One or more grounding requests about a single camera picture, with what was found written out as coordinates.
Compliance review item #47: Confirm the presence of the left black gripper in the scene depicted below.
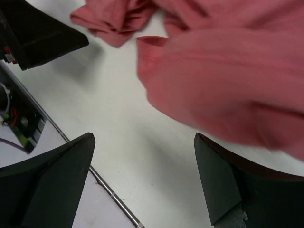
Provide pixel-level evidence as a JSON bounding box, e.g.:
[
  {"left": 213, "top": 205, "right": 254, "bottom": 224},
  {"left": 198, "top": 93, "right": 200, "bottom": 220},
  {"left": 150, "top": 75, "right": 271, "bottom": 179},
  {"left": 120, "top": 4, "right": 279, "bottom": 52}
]
[{"left": 0, "top": 0, "right": 89, "bottom": 71}]

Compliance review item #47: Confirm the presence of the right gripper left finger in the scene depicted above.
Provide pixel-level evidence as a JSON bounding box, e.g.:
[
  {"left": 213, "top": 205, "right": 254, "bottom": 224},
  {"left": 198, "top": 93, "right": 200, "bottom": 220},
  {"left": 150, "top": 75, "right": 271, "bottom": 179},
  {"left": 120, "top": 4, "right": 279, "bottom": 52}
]
[{"left": 0, "top": 133, "right": 95, "bottom": 228}]

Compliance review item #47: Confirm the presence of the red t-shirt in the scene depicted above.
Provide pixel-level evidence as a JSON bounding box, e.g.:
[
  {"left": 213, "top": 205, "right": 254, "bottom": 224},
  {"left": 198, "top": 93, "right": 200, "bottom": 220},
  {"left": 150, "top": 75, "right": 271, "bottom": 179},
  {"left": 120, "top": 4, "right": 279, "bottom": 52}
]
[{"left": 70, "top": 0, "right": 304, "bottom": 160}]

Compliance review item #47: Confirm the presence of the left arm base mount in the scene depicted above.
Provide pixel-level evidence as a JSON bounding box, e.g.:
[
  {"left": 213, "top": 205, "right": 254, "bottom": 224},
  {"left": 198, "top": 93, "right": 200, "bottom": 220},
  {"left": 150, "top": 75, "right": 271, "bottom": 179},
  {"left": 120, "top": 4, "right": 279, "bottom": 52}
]
[{"left": 0, "top": 83, "right": 45, "bottom": 154}]

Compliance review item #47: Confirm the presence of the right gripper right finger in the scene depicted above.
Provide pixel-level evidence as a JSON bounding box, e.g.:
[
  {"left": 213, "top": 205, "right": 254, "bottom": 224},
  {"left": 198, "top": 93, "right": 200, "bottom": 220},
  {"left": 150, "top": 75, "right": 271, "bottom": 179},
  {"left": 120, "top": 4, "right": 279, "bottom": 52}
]
[{"left": 194, "top": 133, "right": 304, "bottom": 228}]

